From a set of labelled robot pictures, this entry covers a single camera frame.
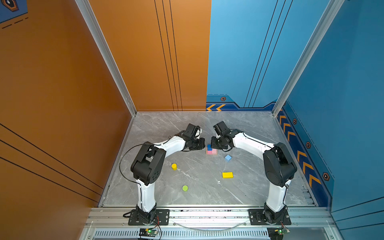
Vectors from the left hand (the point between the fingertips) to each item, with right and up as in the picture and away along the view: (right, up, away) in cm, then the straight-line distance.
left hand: (206, 144), depth 95 cm
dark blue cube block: (+2, -2, -1) cm, 3 cm away
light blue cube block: (+13, -8, -3) cm, 16 cm away
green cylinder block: (-12, -22, -13) cm, 29 cm away
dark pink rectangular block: (+2, -5, 0) cm, 5 cm away
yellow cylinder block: (-19, -13, -6) cm, 24 cm away
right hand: (+3, 0, -1) cm, 3 cm away
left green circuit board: (-29, -39, -24) cm, 54 cm away
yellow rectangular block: (+12, -17, -7) cm, 22 cm away
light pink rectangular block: (+5, -4, -1) cm, 7 cm away
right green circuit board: (+32, -39, -25) cm, 56 cm away
